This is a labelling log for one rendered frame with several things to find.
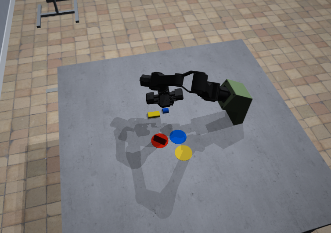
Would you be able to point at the yellow block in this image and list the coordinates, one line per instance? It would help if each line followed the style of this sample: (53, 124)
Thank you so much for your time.
(153, 114)

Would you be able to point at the blue circle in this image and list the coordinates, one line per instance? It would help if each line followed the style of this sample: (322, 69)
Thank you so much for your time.
(178, 136)

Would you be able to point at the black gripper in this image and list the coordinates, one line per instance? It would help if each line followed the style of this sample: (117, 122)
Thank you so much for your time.
(177, 94)

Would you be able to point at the yellow circle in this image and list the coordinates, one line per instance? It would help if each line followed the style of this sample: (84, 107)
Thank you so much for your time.
(183, 152)

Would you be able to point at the red circle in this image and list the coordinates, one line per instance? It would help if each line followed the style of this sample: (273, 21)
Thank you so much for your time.
(158, 145)

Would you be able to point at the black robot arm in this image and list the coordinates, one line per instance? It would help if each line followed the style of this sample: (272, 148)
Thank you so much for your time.
(158, 81)

